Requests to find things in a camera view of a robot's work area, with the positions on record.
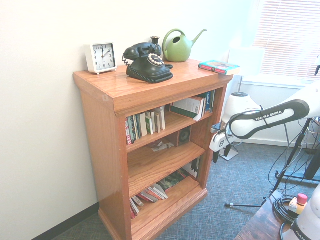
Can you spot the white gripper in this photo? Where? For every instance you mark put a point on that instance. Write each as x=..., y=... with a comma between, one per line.
x=220, y=142

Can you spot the teal and red book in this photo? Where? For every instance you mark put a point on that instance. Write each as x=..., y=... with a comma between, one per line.
x=220, y=66

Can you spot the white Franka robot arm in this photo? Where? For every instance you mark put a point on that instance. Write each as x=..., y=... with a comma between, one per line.
x=240, y=105

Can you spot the black white cover book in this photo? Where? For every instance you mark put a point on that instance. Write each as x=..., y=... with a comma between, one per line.
x=193, y=168

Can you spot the small wooden speaker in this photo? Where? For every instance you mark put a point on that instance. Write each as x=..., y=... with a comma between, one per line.
x=184, y=137

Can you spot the flat green cover book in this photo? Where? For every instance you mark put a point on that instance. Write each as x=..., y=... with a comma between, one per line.
x=173, y=180

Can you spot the Thailand travel guide book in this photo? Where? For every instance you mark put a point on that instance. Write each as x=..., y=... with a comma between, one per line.
x=209, y=101

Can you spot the loose papers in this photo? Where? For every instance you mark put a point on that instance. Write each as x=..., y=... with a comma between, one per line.
x=162, y=146

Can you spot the cream paperback book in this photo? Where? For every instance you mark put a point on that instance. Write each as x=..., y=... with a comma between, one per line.
x=143, y=124
x=162, y=117
x=155, y=121

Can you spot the white red patterned book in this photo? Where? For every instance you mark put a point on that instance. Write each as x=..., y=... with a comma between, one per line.
x=158, y=192

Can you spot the green white book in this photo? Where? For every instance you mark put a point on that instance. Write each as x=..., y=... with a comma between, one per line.
x=149, y=123

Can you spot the green spine book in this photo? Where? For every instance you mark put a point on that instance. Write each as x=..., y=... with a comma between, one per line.
x=133, y=128

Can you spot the yellow emergency stop button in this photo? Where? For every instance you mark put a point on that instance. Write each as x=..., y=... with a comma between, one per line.
x=297, y=206

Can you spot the red white spine book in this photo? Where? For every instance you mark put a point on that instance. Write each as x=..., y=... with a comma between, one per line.
x=128, y=132

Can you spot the white floor lamp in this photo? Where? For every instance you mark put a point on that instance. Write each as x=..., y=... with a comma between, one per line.
x=247, y=61

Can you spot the small red white book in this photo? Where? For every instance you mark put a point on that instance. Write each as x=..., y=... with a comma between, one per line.
x=134, y=208

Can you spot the black vintage rotary telephone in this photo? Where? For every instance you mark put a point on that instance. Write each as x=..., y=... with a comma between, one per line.
x=147, y=71

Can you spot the green plastic watering can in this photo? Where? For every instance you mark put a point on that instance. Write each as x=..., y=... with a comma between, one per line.
x=177, y=51

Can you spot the wooden bookshelf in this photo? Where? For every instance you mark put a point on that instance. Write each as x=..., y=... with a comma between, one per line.
x=100, y=150

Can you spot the black glossy vase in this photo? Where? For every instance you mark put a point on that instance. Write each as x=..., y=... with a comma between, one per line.
x=155, y=41

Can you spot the white window blinds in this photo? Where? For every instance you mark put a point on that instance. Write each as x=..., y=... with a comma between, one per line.
x=287, y=37

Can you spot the white square alarm clock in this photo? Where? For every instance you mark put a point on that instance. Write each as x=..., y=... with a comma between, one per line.
x=102, y=56

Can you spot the black camera tripod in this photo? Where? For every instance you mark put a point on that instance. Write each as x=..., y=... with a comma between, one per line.
x=313, y=170

